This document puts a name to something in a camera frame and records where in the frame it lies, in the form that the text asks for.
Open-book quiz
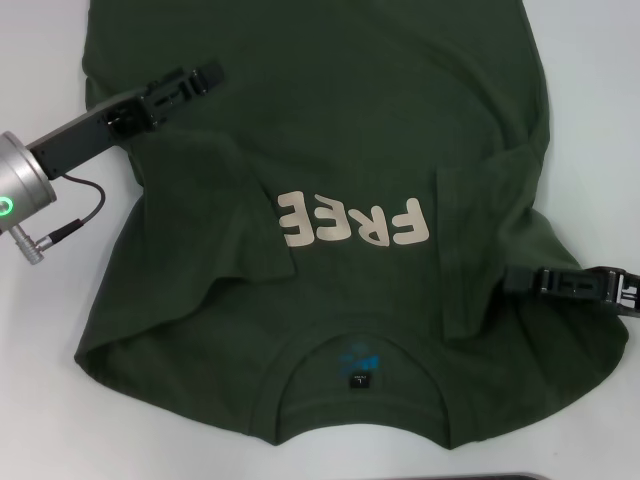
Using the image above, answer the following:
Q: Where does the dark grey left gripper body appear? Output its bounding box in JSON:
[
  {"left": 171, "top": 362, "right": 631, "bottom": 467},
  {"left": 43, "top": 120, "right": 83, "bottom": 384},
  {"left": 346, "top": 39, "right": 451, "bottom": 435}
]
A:
[{"left": 26, "top": 85, "right": 157, "bottom": 181}]

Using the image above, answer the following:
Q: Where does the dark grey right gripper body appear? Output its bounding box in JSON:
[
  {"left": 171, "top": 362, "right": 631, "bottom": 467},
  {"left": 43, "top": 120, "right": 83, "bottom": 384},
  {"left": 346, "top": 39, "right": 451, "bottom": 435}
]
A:
[{"left": 604, "top": 266, "right": 640, "bottom": 322}]

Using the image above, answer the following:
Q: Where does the dark green FREE t-shirt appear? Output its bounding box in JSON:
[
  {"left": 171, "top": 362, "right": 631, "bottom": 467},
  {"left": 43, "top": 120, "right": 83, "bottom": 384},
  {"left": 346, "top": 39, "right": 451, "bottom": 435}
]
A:
[{"left": 72, "top": 0, "right": 631, "bottom": 454}]

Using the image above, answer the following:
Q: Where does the black cable with silver plug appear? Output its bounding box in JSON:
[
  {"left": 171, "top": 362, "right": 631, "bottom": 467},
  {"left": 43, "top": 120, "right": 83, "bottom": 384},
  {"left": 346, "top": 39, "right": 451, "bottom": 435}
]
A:
[{"left": 12, "top": 174, "right": 106, "bottom": 269}]

